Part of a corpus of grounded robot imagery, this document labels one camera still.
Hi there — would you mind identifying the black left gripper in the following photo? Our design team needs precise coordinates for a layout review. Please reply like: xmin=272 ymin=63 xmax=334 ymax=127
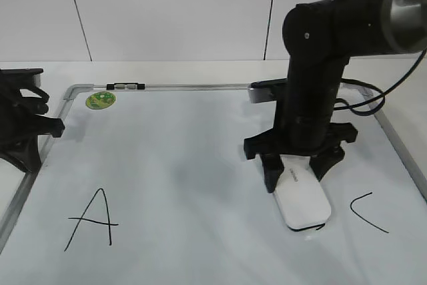
xmin=1 ymin=76 xmax=65 ymax=173

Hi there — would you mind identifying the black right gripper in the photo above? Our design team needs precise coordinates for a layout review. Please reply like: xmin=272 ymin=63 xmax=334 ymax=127
xmin=244 ymin=117 xmax=358 ymax=194

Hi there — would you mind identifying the white whiteboard eraser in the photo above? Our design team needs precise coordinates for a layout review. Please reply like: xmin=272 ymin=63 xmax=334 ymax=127
xmin=274 ymin=156 xmax=332 ymax=232

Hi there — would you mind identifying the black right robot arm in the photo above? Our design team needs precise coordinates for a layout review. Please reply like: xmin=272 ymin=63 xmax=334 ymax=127
xmin=244 ymin=0 xmax=426 ymax=193

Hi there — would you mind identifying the green round magnet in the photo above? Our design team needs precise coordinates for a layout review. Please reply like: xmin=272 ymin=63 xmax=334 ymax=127
xmin=85 ymin=91 xmax=116 ymax=110

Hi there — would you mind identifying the black silver marker clip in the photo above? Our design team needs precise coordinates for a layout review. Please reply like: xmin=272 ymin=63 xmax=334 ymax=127
xmin=106 ymin=82 xmax=145 ymax=91

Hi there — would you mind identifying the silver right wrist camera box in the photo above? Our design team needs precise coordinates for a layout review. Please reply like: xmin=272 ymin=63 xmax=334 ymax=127
xmin=248 ymin=78 xmax=288 ymax=103

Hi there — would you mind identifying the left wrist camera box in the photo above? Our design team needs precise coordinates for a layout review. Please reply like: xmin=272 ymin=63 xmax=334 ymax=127
xmin=1 ymin=68 xmax=43 ymax=88

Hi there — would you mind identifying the white board with aluminium frame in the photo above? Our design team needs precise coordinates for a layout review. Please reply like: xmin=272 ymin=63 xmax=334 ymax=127
xmin=1 ymin=85 xmax=426 ymax=284

